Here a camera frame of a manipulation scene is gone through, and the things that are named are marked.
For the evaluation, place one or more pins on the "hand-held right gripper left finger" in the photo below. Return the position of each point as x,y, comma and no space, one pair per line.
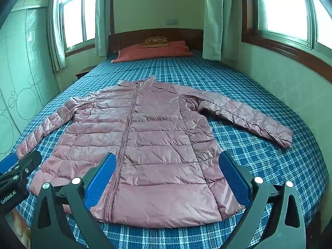
101,179

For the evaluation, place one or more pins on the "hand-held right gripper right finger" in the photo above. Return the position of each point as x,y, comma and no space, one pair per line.
233,179

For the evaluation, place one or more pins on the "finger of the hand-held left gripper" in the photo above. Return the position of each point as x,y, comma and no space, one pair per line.
7,164
29,160

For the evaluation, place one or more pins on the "pink quilted down jacket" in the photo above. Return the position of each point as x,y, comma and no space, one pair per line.
155,134

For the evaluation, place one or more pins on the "bed with blue plaid sheet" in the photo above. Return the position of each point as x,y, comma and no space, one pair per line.
259,160

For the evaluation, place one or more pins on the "pale wardrobe with circle pattern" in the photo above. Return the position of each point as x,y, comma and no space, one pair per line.
26,70

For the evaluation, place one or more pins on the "dark wooden nightstand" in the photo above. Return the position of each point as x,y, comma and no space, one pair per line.
83,72

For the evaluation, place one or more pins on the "pale green curtain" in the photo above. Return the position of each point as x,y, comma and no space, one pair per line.
220,18
55,44
102,18

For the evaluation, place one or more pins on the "salmon pink pillow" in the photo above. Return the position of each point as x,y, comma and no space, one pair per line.
155,53

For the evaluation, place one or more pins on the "dark wooden headboard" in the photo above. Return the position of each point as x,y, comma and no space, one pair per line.
129,37

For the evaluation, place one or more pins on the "small brown patterned cushion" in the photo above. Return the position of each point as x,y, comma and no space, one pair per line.
154,42

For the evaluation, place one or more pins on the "white framed window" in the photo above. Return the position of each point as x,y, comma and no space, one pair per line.
75,18

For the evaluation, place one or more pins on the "wood trimmed window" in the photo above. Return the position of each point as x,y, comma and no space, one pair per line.
285,5

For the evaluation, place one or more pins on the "wall socket plate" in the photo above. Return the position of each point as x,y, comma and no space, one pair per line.
171,21

